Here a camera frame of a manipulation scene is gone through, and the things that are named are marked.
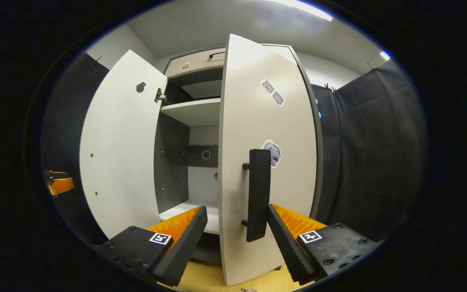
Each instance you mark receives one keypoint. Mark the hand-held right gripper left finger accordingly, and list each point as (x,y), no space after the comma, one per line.
(185,247)

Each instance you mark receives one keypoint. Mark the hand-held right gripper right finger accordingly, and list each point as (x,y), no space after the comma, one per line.
(288,251)

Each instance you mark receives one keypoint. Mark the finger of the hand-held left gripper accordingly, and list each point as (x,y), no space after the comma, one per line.
(58,174)
(62,186)

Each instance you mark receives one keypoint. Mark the checkered sticker white cabinet door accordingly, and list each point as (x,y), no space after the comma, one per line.
(120,154)

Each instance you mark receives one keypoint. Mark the grey stickers white cabinet door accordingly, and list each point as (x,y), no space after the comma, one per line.
(258,121)

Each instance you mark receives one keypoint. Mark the white cabinet shelf board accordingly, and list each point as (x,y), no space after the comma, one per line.
(176,211)
(197,111)

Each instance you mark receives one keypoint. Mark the white and grey cabinet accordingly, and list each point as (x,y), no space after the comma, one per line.
(172,162)

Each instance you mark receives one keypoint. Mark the metal door hinge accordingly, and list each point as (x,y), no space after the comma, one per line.
(160,96)

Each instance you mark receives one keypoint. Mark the white cabinet drawer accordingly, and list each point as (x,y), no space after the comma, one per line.
(201,63)

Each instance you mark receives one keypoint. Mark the small ceiling light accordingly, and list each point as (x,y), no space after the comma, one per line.
(385,55)

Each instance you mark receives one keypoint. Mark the long ceiling light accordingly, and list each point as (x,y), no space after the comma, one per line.
(302,6)

